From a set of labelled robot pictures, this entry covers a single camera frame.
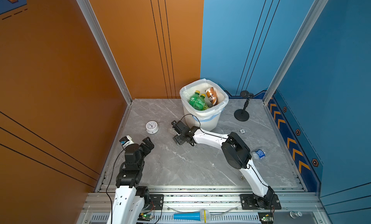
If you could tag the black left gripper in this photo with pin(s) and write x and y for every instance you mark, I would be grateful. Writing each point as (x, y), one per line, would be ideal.
(148, 144)

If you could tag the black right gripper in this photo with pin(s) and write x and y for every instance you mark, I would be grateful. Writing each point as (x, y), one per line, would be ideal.
(176, 139)

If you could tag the green sprite bottle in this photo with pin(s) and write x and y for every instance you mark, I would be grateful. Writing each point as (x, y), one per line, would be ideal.
(194, 100)

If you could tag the brown coffee bottle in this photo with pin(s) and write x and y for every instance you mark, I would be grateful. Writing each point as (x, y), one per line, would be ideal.
(212, 96)

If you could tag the crushed blue-label bottle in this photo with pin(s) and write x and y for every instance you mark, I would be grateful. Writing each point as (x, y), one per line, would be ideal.
(258, 154)

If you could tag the green bottle diagonal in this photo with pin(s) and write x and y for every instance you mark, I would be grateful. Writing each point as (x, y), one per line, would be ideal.
(203, 102)

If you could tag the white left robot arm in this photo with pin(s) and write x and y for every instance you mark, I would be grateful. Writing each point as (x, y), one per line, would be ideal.
(130, 198)

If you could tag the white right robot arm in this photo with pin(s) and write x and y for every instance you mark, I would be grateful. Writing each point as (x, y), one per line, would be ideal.
(237, 154)

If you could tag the white plastic waste bin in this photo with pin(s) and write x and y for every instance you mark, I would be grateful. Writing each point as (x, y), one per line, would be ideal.
(206, 119)

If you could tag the white alarm clock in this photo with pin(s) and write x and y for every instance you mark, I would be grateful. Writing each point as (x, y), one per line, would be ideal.
(152, 127)

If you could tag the small silver star object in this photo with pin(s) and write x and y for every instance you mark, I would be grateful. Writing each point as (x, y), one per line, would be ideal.
(242, 131)

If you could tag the black desk microphone stand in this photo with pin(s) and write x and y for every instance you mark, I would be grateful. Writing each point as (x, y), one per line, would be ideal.
(242, 114)

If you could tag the left green circuit board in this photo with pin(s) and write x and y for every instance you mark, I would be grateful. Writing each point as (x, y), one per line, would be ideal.
(145, 217)

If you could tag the green circuit board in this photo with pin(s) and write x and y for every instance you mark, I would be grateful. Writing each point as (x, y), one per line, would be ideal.
(145, 217)
(265, 218)

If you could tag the right green circuit board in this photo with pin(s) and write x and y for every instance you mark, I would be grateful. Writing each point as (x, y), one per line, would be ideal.
(265, 218)

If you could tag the silver knob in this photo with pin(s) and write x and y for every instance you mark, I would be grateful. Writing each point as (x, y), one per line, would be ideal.
(295, 214)

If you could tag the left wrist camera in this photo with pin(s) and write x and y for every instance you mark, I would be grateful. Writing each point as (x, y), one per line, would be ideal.
(125, 141)

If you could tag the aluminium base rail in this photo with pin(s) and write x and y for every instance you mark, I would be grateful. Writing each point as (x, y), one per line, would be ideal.
(226, 205)

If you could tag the aluminium frame post left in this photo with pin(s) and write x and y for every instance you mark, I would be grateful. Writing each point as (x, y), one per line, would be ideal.
(90, 17)

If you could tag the aluminium frame post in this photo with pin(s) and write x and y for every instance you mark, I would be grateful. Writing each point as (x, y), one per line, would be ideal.
(90, 17)
(303, 32)

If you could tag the aluminium frame post right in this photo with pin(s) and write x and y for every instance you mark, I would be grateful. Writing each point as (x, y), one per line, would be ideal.
(303, 32)

